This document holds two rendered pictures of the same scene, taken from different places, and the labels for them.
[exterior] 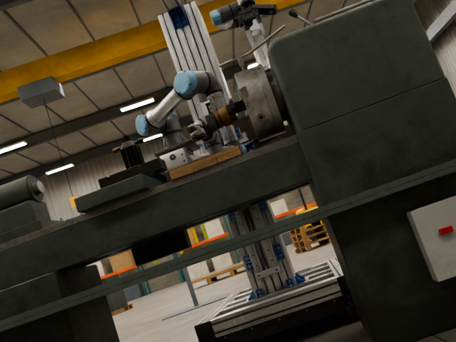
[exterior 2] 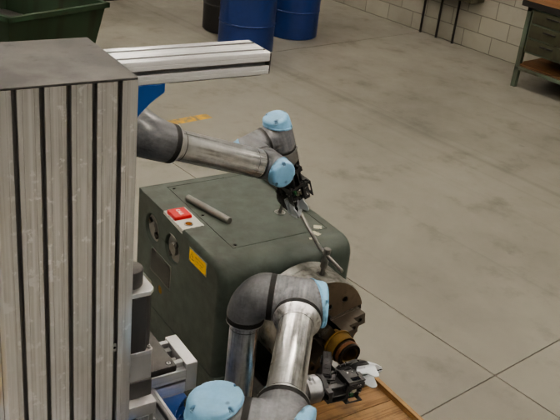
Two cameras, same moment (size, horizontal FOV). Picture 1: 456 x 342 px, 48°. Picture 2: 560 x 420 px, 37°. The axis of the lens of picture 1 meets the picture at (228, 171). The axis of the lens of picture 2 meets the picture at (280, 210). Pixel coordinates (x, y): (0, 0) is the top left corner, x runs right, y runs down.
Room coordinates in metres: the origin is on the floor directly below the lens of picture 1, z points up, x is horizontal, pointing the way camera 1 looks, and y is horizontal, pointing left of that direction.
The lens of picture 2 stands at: (3.68, 1.32, 2.50)
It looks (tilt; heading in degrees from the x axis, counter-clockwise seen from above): 26 degrees down; 229
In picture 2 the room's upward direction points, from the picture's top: 7 degrees clockwise
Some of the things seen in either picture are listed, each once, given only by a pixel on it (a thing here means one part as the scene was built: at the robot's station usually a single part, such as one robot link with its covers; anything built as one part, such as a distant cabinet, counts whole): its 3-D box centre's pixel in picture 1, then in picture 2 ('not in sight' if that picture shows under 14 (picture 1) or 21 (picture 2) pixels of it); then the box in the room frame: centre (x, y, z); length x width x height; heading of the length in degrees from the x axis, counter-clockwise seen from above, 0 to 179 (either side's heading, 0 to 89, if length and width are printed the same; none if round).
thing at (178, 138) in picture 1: (174, 141); not in sight; (2.85, 0.23, 1.21); 0.15 x 0.15 x 0.10
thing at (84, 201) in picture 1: (130, 197); not in sight; (2.28, 0.45, 0.90); 0.53 x 0.30 x 0.06; 175
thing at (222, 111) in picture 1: (225, 117); (340, 347); (2.19, -0.07, 1.08); 0.09 x 0.09 x 0.09; 85
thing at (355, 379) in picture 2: (200, 132); (338, 384); (2.31, 0.06, 1.08); 0.12 x 0.09 x 0.08; 169
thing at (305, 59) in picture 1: (347, 76); (237, 262); (2.16, -0.62, 1.06); 0.59 x 0.48 x 0.39; 85
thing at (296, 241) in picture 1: (320, 229); not in sight; (11.78, -1.54, 0.36); 1.26 x 0.86 x 0.73; 104
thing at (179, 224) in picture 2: not in sight; (182, 226); (2.36, -0.66, 1.23); 0.13 x 0.08 x 0.06; 85
